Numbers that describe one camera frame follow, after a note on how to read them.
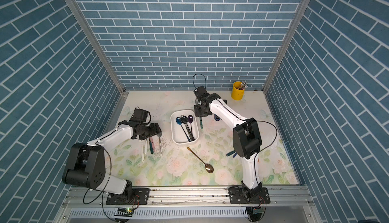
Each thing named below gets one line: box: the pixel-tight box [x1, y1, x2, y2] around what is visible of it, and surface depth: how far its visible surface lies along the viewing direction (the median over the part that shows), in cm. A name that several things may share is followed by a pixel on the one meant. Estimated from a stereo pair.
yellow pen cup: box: [230, 81, 246, 101], surface depth 112 cm
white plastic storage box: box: [170, 109, 200, 145], surface depth 98 cm
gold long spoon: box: [186, 146, 215, 174], surface depth 85 cm
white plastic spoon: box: [141, 142, 145, 163], surface depth 88 cm
